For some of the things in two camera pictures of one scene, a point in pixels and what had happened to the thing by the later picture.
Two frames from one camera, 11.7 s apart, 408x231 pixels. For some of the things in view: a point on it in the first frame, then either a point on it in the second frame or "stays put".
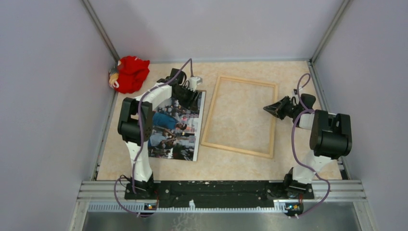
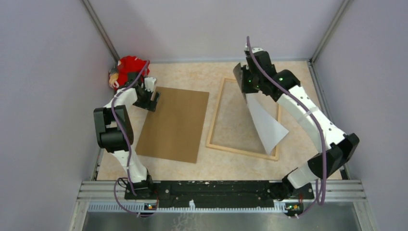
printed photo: x=177 y=129 to x=263 y=109
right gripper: x=277 y=108 to x=245 y=71
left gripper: x=190 y=103 to x=149 y=104
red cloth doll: x=128 y=74 stays put
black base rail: x=220 y=192 stays put
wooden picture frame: x=237 y=150 to x=275 y=157
